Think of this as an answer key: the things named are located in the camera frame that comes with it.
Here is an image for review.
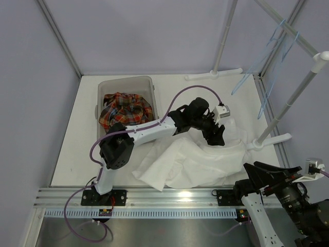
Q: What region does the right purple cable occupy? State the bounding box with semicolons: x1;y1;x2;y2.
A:
205;168;329;236

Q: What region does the left aluminium frame post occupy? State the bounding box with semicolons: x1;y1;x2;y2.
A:
35;0;83;79

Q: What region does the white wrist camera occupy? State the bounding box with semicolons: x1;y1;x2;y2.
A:
212;103;231;124
294;157;325;183

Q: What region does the aluminium frame post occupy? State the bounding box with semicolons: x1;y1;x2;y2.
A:
259;0;308;79
35;0;83;79

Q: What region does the grey translucent plastic bin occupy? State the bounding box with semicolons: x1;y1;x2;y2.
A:
95;76;158;138

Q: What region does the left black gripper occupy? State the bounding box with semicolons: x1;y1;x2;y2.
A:
190;111;224;145

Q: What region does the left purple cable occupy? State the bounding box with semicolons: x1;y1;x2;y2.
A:
64;85;224;242

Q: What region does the light blue wire hanger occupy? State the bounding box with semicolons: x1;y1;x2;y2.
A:
231;19;286;95

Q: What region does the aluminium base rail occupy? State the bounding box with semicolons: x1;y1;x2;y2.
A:
33;186;296;209

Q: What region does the purple cable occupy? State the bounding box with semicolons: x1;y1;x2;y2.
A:
205;168;329;236
64;85;224;242

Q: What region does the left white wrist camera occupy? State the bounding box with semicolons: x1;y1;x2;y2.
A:
212;103;231;124

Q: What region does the white shirt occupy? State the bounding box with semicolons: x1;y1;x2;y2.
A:
132;117;250;191

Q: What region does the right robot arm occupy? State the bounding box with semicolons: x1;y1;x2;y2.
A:
232;162;328;246

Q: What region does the white slotted cable duct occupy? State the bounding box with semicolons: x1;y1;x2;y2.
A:
43;208;237;218

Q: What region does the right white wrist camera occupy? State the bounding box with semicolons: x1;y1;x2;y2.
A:
294;157;325;183

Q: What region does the red plaid shirt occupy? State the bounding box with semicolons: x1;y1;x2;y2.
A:
98;92;155;131

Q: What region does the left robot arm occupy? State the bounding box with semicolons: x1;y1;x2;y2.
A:
81;97;230;206

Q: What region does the white clothes rack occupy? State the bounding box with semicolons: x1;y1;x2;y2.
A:
184;0;329;152

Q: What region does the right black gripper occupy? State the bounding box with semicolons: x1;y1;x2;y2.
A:
244;160;315;233

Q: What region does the right aluminium frame post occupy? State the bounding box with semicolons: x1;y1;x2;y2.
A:
259;0;308;79

